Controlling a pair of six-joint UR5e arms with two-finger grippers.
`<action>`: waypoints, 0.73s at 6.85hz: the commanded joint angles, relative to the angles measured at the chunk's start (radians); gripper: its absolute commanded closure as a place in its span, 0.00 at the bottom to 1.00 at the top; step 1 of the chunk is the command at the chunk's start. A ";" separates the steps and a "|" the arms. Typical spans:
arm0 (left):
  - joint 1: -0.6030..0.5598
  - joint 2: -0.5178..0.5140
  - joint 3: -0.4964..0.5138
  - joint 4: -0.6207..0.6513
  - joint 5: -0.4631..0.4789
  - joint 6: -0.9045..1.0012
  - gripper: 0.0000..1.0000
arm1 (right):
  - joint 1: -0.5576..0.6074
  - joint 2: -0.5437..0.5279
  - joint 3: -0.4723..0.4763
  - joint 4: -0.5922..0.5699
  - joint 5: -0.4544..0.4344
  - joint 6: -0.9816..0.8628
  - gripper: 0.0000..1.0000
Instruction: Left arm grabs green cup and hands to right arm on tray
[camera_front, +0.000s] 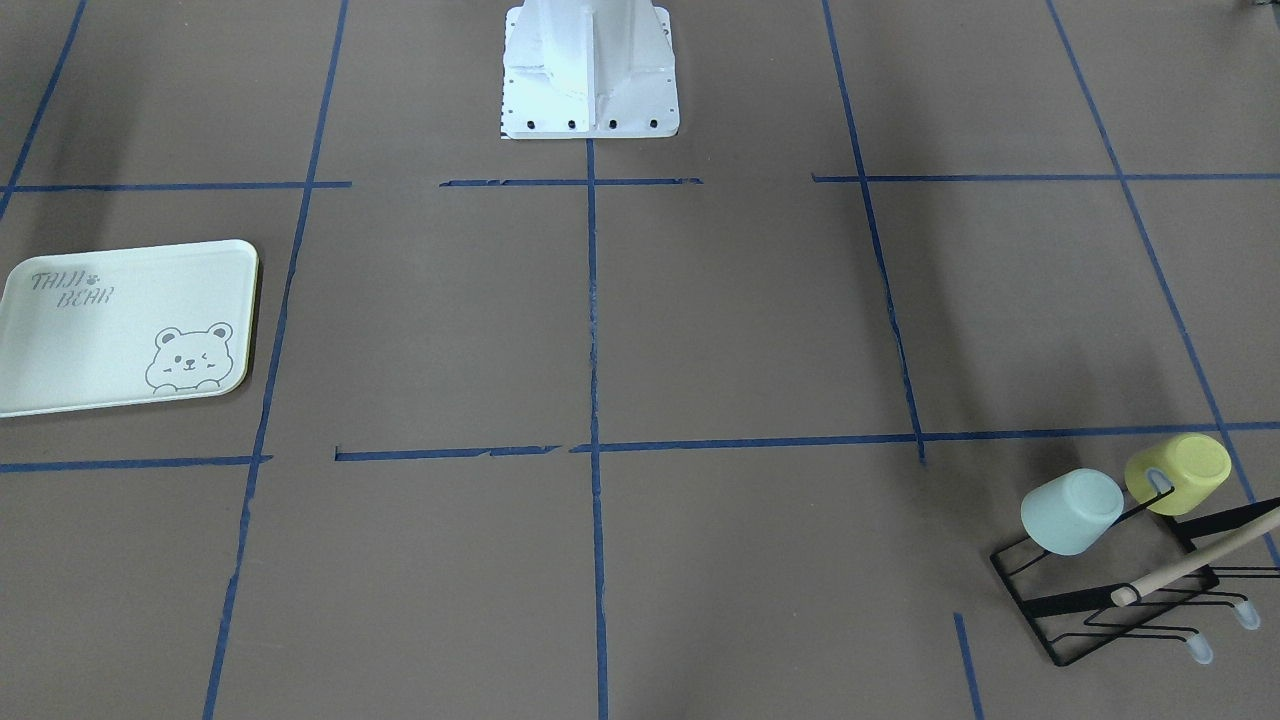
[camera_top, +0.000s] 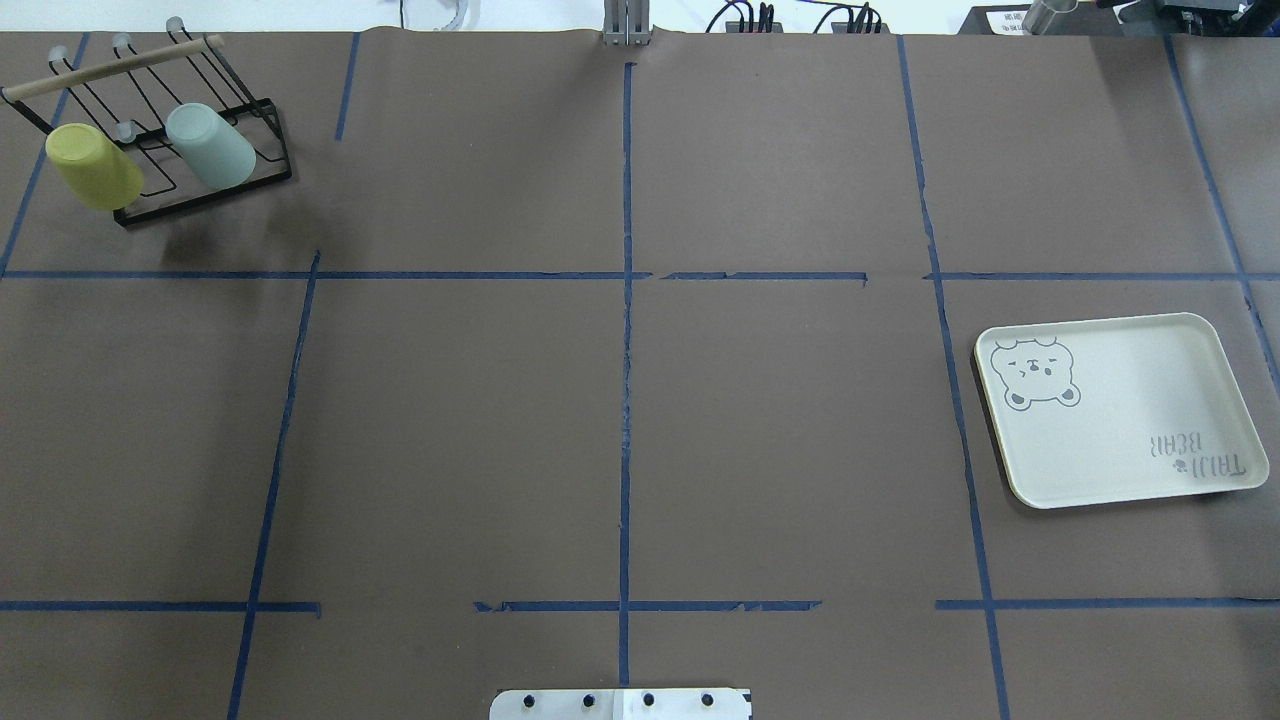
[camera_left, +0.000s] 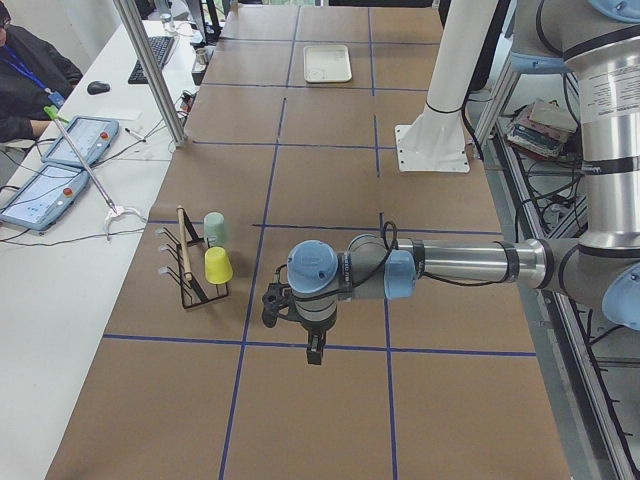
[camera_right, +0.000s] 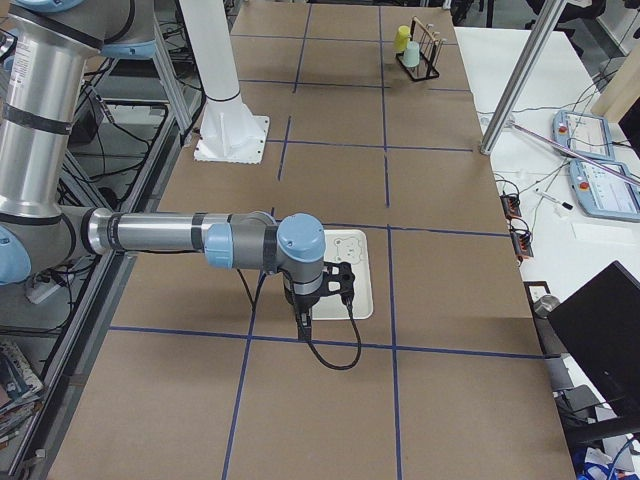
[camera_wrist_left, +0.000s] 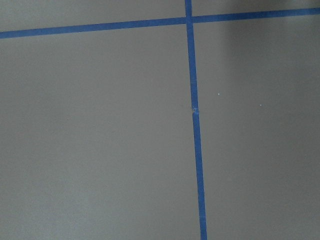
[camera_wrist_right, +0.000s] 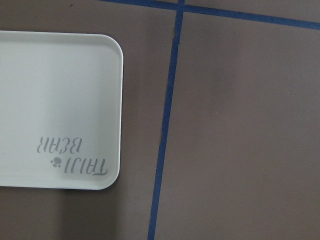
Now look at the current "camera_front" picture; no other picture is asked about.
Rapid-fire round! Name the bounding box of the light green plastic cup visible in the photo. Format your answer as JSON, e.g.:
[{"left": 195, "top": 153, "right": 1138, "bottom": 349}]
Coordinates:
[{"left": 1020, "top": 468, "right": 1125, "bottom": 556}]

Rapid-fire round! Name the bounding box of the cream bear print tray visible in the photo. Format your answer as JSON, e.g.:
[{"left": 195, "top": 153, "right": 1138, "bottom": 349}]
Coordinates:
[{"left": 1, "top": 240, "right": 260, "bottom": 418}]

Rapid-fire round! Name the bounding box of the yellow plastic cup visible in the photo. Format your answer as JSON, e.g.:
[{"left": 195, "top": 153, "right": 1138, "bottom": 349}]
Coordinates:
[{"left": 1124, "top": 433, "right": 1233, "bottom": 518}]

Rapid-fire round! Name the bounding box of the black wire cup rack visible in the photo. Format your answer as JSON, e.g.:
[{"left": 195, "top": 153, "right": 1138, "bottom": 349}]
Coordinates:
[{"left": 989, "top": 498, "right": 1277, "bottom": 667}]

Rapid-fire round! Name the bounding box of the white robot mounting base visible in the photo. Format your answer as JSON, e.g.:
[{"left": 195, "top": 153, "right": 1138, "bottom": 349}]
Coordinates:
[{"left": 500, "top": 1, "right": 681, "bottom": 140}]

